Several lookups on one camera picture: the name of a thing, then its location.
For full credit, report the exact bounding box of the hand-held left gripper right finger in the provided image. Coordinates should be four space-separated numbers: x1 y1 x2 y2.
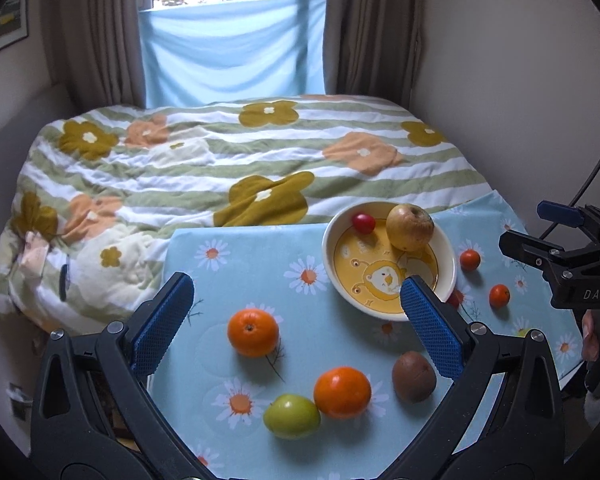
380 276 563 480

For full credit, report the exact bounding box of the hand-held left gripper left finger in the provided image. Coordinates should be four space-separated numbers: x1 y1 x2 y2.
30 272 216 480

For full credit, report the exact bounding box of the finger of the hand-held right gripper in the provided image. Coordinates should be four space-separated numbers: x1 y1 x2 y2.
537 200 600 248
498 230 600 286

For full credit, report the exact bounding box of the brown kiwi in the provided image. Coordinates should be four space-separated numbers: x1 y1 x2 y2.
391 351 437 404

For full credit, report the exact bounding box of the yellow cartoon bowl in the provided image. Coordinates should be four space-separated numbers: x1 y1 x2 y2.
321 201 458 322

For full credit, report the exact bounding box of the orange with stem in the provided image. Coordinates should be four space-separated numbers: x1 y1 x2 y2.
227 308 281 359

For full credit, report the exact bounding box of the green apple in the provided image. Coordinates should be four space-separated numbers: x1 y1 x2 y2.
263 394 322 441

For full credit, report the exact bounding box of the person's right hand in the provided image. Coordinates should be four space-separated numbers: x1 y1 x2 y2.
581 307 600 363

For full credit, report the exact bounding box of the yellow-brown apple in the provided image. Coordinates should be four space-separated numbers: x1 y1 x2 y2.
385 203 436 252

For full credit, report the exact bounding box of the blue daisy tablecloth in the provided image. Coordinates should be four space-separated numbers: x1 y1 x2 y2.
147 190 586 480

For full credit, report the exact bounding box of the pink cloth piece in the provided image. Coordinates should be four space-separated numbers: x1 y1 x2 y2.
20 230 51 281

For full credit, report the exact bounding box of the floral striped blanket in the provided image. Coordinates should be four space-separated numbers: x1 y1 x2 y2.
0 94 496 333

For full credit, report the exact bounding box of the grey plug socket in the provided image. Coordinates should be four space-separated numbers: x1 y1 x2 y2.
7 382 33 418

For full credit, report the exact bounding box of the beige curtain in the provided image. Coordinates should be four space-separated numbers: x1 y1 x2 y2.
322 0 428 111
42 0 153 111

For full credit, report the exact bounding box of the light blue window cloth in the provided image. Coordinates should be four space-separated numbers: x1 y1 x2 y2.
139 0 328 108

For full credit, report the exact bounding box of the black cable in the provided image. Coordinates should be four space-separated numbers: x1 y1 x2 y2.
542 137 600 241

